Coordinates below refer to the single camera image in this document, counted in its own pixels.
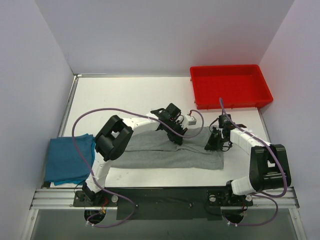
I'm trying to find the grey t shirt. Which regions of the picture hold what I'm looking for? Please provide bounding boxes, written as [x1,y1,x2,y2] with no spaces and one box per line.
[111,127,224,170]

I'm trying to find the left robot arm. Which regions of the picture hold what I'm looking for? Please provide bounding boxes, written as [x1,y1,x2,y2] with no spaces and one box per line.
[82,103,187,206]

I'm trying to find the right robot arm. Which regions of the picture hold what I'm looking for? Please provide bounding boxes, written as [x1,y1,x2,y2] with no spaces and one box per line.
[204,114,292,205]

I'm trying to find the red plastic bin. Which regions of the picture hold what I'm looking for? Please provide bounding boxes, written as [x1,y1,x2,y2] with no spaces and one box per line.
[189,64,274,110]

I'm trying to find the folded blue t shirt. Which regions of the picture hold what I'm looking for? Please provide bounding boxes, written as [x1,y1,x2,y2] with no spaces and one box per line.
[44,133,95,186]

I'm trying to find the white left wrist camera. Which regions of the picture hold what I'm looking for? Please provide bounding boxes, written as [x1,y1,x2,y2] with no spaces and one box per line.
[182,114,197,128]

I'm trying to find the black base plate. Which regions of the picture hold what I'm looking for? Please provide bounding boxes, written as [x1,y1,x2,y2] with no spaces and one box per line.
[73,186,253,221]

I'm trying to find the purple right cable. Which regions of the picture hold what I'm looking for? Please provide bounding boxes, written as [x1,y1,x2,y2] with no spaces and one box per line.
[219,97,287,227]

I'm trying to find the purple cable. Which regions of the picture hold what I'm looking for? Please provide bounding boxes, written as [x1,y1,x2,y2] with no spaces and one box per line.
[219,97,287,227]
[71,107,205,228]

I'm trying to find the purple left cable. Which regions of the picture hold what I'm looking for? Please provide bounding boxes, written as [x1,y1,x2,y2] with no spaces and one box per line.
[71,107,205,228]

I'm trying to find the aluminium front rail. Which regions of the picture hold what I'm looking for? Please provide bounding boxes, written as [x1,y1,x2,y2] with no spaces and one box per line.
[30,188,102,210]

